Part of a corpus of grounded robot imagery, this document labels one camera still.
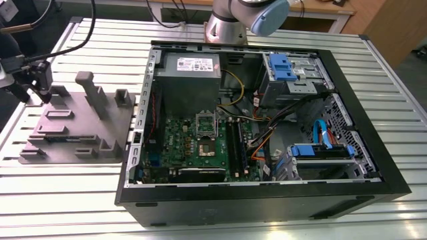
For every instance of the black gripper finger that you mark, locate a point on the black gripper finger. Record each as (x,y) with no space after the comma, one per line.
(43,77)
(20,92)

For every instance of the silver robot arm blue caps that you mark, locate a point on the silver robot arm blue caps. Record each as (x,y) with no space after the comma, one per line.
(223,27)

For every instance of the grey parts rack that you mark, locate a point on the grey parts rack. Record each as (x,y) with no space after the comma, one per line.
(83,125)

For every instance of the RAM stick on rack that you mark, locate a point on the RAM stick on rack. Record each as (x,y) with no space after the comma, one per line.
(63,139)

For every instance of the grey power supply unit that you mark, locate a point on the grey power supply unit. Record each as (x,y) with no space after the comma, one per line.
(187,87)

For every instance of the blue board connector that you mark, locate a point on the blue board connector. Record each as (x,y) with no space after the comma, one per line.
(155,160)

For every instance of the green motherboard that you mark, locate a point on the green motherboard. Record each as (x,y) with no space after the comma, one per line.
(176,150)

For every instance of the black graphics card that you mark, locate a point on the black graphics card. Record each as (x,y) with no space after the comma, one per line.
(200,175)

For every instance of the black RAM slot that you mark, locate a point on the black RAM slot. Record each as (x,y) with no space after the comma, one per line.
(232,147)

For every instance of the installed RAM stick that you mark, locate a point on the installed RAM stick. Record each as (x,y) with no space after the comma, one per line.
(243,142)

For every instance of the blue drive latch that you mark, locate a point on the blue drive latch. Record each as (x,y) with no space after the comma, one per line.
(282,67)

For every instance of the black PC case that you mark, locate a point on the black PC case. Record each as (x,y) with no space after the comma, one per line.
(234,207)

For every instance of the metal drive cage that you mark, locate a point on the metal drive cage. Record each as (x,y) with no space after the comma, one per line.
(301,87)

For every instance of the hard disk in blue carrier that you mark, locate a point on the hard disk in blue carrier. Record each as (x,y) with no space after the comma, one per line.
(305,151)

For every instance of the metal disk bay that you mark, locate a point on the metal disk bay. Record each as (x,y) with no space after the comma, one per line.
(334,163)

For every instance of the brown wooden cabinet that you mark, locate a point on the brown wooden cabinet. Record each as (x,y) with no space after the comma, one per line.
(394,25)

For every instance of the wooden desk white frame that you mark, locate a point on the wooden desk white frame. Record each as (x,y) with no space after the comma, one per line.
(334,10)

